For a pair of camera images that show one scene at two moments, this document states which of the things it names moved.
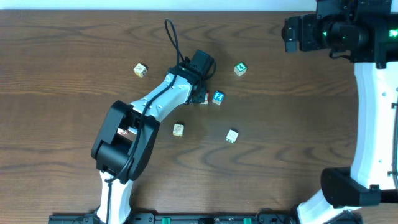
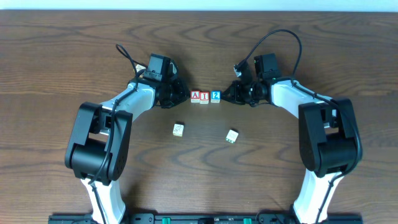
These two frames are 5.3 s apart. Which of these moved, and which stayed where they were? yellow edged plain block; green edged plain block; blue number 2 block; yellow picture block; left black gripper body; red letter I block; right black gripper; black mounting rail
Moved: right black gripper; left black gripper body; blue number 2 block
Stayed: green edged plain block; yellow edged plain block; yellow picture block; black mounting rail; red letter I block
